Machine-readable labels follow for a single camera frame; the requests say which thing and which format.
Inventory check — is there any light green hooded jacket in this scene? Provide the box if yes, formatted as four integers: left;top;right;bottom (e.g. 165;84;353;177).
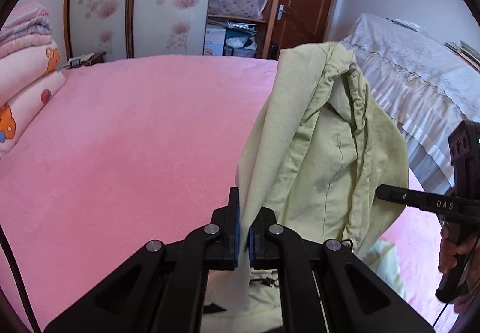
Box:
202;42;408;332

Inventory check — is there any person right hand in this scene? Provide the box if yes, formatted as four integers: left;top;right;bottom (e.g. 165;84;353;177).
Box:
439;223;479;314

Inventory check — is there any pink bed sheet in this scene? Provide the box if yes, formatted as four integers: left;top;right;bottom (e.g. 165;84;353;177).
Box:
0;54;462;333

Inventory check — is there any white lace covered bed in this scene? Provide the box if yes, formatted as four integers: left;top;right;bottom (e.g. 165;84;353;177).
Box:
341;13;479;194

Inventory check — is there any small dark bedside table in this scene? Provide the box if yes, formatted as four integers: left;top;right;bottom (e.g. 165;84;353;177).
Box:
62;52;107;69

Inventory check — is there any pink cartoon folded quilt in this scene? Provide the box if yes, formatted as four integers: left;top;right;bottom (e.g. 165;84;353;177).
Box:
1;42;66;157

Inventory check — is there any striped purple folded blanket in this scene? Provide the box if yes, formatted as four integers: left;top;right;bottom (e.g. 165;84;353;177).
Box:
1;2;53;58

